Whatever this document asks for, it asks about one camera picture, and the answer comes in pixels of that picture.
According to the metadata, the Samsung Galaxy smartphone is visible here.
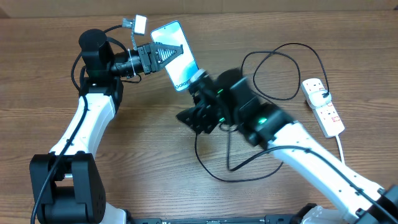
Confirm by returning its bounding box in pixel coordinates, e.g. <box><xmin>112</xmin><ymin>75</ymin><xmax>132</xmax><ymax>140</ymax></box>
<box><xmin>150</xmin><ymin>21</ymin><xmax>199</xmax><ymax>92</ymax></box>

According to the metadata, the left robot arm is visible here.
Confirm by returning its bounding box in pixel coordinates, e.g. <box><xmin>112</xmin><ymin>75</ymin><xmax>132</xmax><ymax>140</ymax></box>
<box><xmin>29</xmin><ymin>29</ymin><xmax>183</xmax><ymax>223</ymax></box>

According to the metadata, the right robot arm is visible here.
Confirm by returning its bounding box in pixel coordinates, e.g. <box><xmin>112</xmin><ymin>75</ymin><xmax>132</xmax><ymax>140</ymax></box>
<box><xmin>177</xmin><ymin>68</ymin><xmax>397</xmax><ymax>223</ymax></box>

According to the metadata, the white USB charger plug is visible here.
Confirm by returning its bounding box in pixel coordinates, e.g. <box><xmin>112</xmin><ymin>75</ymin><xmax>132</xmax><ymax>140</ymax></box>
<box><xmin>306</xmin><ymin>90</ymin><xmax>332</xmax><ymax>109</ymax></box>

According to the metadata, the white power strip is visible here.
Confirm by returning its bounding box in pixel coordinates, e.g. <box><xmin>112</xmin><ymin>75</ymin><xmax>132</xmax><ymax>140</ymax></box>
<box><xmin>301</xmin><ymin>78</ymin><xmax>345</xmax><ymax>138</ymax></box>

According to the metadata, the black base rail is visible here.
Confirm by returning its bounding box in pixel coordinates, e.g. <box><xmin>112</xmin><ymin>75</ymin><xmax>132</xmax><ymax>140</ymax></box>
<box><xmin>127</xmin><ymin>214</ymin><xmax>303</xmax><ymax>224</ymax></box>

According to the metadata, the white power strip cord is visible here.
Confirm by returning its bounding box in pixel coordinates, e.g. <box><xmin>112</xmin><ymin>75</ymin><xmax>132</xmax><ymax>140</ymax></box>
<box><xmin>335</xmin><ymin>134</ymin><xmax>345</xmax><ymax>164</ymax></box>

